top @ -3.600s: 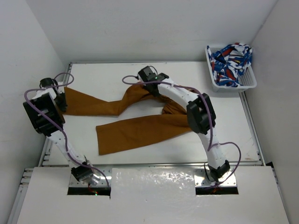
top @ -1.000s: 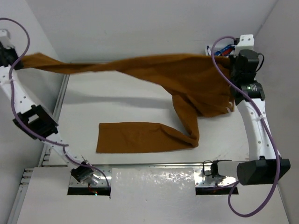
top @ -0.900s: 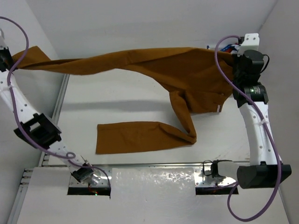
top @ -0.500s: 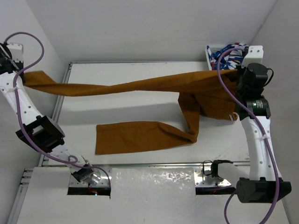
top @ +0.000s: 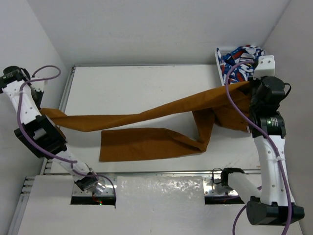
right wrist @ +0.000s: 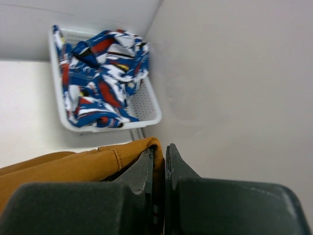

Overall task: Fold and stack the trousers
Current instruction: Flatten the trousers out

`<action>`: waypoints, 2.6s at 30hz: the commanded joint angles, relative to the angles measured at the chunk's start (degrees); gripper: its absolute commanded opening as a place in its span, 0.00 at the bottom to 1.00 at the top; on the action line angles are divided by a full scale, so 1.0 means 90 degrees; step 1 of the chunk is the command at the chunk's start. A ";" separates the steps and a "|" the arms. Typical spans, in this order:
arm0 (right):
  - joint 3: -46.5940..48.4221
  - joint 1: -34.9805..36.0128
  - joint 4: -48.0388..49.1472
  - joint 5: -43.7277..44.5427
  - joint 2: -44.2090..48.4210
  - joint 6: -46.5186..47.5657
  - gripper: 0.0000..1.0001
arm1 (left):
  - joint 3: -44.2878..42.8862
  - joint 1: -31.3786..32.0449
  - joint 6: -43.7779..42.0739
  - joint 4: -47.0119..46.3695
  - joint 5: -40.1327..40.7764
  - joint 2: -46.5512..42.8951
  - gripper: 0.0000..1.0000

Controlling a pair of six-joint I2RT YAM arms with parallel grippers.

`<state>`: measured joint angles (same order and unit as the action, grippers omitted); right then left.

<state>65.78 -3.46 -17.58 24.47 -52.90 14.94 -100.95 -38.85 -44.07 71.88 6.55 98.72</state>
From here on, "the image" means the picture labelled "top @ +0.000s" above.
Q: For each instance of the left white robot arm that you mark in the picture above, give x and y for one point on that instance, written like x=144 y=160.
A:
x=39 y=134

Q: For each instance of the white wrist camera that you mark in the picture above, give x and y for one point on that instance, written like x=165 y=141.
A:
x=265 y=67
x=38 y=84

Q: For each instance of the white front cover board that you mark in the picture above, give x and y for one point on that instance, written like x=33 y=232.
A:
x=144 y=206

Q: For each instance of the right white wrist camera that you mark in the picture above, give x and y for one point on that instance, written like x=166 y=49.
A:
x=265 y=67

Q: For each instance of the brown trousers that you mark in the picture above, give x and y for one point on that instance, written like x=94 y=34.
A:
x=208 y=108

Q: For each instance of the white plastic basket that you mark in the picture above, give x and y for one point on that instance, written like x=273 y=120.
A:
x=227 y=59

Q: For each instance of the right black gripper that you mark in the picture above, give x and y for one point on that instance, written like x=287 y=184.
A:
x=261 y=79

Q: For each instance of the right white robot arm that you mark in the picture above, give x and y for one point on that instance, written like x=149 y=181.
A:
x=273 y=204

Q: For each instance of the aluminium table frame rail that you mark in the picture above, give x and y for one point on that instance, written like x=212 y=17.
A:
x=54 y=88

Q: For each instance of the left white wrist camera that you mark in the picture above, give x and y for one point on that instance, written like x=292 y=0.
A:
x=38 y=84

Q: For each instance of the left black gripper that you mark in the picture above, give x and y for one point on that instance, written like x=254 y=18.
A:
x=40 y=93

